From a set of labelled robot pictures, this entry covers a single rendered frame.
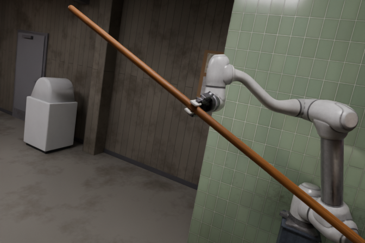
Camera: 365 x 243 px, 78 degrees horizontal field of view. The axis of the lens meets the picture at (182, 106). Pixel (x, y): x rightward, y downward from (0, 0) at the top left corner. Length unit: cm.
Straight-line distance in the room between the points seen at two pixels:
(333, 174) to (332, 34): 109
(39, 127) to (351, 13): 455
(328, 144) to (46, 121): 413
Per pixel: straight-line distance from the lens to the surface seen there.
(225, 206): 232
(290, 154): 209
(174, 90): 89
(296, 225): 173
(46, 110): 454
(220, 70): 113
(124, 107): 440
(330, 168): 140
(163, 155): 406
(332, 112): 126
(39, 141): 480
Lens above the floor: 182
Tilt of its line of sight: 8 degrees down
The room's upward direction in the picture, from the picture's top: 10 degrees clockwise
